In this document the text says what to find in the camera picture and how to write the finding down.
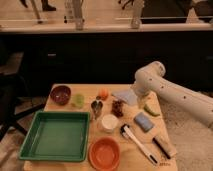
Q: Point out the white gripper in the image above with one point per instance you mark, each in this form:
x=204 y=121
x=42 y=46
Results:
x=141 y=101

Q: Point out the light blue towel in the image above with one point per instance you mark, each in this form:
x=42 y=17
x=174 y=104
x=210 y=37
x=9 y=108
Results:
x=127 y=95

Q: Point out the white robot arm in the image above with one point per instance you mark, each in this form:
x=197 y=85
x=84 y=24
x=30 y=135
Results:
x=150 y=78

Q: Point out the white round cup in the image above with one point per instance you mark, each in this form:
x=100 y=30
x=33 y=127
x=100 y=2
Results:
x=109 y=122

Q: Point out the silver metal cup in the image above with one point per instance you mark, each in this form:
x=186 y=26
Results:
x=97 y=106

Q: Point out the green plastic cup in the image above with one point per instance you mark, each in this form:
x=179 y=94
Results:
x=78 y=100

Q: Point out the green toy pepper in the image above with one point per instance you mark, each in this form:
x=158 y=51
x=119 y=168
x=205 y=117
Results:
x=150 y=111

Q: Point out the blue sponge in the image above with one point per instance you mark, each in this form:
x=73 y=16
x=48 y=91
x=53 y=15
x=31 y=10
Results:
x=143 y=122

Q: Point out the dark red grape bunch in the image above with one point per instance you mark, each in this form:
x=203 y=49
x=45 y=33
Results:
x=117 y=106

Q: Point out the orange toy fruit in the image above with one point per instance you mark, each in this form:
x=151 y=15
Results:
x=103 y=94

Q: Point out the orange plastic bowl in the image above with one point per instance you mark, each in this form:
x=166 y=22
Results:
x=104 y=154

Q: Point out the dark red bowl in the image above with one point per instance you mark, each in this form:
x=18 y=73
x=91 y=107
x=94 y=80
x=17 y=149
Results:
x=60 y=94

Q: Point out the green plastic tray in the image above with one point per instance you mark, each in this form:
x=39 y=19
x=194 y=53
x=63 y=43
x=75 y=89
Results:
x=57 y=136

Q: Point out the black office chair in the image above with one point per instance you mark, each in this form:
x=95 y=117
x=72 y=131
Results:
x=9 y=95

